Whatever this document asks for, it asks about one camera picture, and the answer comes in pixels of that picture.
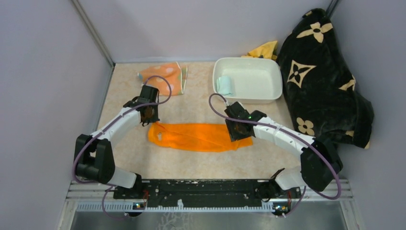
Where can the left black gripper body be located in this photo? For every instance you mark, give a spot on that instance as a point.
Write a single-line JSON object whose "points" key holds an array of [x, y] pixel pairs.
{"points": [[154, 115]]}

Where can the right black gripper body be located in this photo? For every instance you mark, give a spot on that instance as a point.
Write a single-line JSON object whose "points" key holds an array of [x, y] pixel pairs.
{"points": [[235, 132]]}

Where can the plain bright orange towel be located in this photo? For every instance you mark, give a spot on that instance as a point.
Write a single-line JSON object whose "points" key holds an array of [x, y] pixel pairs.
{"points": [[198, 137]]}

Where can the orange polka dot towel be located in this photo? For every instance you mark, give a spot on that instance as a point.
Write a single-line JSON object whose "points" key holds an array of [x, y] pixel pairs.
{"points": [[168, 76]]}

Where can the light mint green towel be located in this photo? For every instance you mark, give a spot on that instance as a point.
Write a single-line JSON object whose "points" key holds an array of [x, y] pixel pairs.
{"points": [[224, 86]]}

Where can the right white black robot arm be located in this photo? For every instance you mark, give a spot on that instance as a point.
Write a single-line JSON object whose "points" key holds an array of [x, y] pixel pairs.
{"points": [[319, 160]]}

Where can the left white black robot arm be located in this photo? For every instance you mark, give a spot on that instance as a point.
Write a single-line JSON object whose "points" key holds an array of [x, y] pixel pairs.
{"points": [[94, 160]]}

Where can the white plastic bin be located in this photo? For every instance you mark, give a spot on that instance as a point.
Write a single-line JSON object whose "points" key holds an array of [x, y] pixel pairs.
{"points": [[254, 80]]}

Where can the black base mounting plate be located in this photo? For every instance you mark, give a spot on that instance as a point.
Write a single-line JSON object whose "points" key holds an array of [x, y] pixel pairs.
{"points": [[206, 193]]}

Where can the yellow towel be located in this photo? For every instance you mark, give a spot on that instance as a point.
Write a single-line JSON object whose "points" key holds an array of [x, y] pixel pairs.
{"points": [[266, 51]]}

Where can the black floral blanket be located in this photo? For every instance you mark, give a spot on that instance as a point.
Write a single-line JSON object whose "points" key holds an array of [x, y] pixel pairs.
{"points": [[319, 88]]}

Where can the aluminium frame rail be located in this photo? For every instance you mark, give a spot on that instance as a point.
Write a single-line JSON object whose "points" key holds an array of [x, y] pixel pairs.
{"points": [[93, 207]]}

